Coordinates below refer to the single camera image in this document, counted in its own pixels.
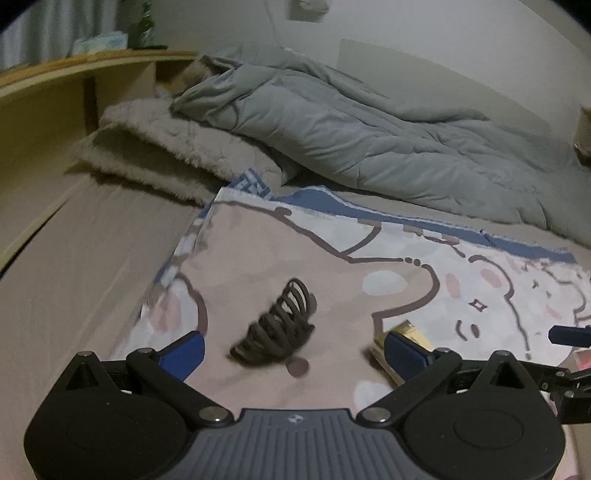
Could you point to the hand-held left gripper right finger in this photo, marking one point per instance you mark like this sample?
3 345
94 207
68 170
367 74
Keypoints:
406 359

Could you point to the tissue pack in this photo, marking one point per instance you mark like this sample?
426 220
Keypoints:
101 43

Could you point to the green glass bottle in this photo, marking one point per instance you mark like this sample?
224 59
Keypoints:
145 27

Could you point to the wooden bedside shelf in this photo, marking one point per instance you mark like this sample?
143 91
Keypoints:
46 78

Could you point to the bed with beige sheet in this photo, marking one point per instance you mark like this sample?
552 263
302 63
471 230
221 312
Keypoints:
69 277

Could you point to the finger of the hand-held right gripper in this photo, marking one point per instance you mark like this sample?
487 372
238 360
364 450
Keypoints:
570 335

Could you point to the white headboard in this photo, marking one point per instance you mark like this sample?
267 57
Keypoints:
415 74

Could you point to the small yellow box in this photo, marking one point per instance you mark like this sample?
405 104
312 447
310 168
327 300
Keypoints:
411 331

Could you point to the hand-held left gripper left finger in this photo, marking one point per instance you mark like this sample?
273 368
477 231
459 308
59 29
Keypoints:
184 354

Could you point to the grey duvet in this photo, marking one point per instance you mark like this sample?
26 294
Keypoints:
369 138

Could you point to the cartoon printed cloth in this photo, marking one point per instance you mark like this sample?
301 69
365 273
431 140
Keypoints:
277 258

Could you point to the beige fluffy blanket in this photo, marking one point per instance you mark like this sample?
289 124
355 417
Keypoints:
161 138

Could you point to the dark hair claw clip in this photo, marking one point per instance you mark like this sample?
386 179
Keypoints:
272 334

